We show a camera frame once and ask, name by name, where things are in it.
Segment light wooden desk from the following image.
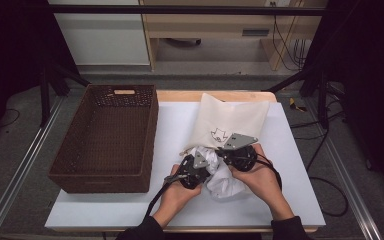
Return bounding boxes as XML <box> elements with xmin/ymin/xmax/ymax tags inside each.
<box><xmin>139</xmin><ymin>0</ymin><xmax>328</xmax><ymax>72</ymax></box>

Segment person's right hand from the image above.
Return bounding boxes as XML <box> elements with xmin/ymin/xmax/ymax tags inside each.
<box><xmin>229</xmin><ymin>143</ymin><xmax>287</xmax><ymax>210</ymax></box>

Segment left hand-held gripper cable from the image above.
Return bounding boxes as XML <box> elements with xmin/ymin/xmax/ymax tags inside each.
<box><xmin>144</xmin><ymin>174</ymin><xmax>185</xmax><ymax>223</ymax></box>

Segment cream drawstring bag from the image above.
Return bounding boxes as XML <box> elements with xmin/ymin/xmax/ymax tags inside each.
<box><xmin>179</xmin><ymin>92</ymin><xmax>271</xmax><ymax>158</ymax></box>

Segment aluminium floor rail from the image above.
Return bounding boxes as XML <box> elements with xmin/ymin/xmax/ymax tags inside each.
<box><xmin>304</xmin><ymin>97</ymin><xmax>384</xmax><ymax>240</ymax></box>
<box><xmin>0</xmin><ymin>95</ymin><xmax>65</xmax><ymax>240</ymax></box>

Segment black curtain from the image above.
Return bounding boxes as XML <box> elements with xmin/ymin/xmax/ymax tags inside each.
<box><xmin>0</xmin><ymin>0</ymin><xmax>79</xmax><ymax>148</ymax></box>
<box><xmin>304</xmin><ymin>0</ymin><xmax>384</xmax><ymax>196</ymax></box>

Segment right hand-held gripper cable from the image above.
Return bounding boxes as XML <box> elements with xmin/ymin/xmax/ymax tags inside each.
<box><xmin>255</xmin><ymin>158</ymin><xmax>284</xmax><ymax>192</ymax></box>

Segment person's left hand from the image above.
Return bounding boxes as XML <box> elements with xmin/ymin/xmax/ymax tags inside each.
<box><xmin>152</xmin><ymin>164</ymin><xmax>203</xmax><ymax>230</ymax></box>

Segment yellow and black tool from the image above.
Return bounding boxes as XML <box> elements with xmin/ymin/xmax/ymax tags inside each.
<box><xmin>288</xmin><ymin>97</ymin><xmax>308</xmax><ymax>113</ymax></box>

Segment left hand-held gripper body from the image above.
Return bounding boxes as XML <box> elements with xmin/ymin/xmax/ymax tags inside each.
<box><xmin>175</xmin><ymin>150</ymin><xmax>214</xmax><ymax>191</ymax></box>

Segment hanging black desk cables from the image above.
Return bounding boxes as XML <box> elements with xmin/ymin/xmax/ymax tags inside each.
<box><xmin>271</xmin><ymin>1</ymin><xmax>310</xmax><ymax>72</ymax></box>

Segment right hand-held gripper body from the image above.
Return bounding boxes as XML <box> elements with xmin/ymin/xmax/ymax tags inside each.
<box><xmin>215</xmin><ymin>132</ymin><xmax>260</xmax><ymax>173</ymax></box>

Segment white cabinet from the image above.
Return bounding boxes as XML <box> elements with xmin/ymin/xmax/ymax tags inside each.
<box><xmin>47</xmin><ymin>0</ymin><xmax>151</xmax><ymax>66</ymax></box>

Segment brown woven basket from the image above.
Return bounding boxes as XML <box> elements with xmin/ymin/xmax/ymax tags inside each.
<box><xmin>47</xmin><ymin>83</ymin><xmax>160</xmax><ymax>195</ymax></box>

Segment hand-held gripper cable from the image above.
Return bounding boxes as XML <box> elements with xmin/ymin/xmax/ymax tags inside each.
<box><xmin>144</xmin><ymin>174</ymin><xmax>185</xmax><ymax>223</ymax></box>
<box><xmin>255</xmin><ymin>158</ymin><xmax>284</xmax><ymax>192</ymax></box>

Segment white table cover sheet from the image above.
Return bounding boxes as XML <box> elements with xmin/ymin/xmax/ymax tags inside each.
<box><xmin>44</xmin><ymin>101</ymin><xmax>327</xmax><ymax>232</ymax></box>

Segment black metal stand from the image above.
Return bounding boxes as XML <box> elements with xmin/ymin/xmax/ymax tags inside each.
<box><xmin>39</xmin><ymin>62</ymin><xmax>91</xmax><ymax>128</ymax></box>
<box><xmin>265</xmin><ymin>65</ymin><xmax>332</xmax><ymax>131</ymax></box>

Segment black looped floor cable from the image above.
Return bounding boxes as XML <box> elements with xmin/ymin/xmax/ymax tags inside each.
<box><xmin>306</xmin><ymin>128</ymin><xmax>350</xmax><ymax>218</ymax></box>

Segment thin black floor cable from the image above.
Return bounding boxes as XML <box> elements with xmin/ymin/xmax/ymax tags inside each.
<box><xmin>0</xmin><ymin>107</ymin><xmax>21</xmax><ymax>130</ymax></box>

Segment black horizontal bar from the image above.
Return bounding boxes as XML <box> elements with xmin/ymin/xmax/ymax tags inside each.
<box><xmin>46</xmin><ymin>4</ymin><xmax>328</xmax><ymax>17</ymax></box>

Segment white garment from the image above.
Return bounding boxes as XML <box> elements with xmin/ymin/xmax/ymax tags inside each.
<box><xmin>189</xmin><ymin>145</ymin><xmax>248</xmax><ymax>201</ymax></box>

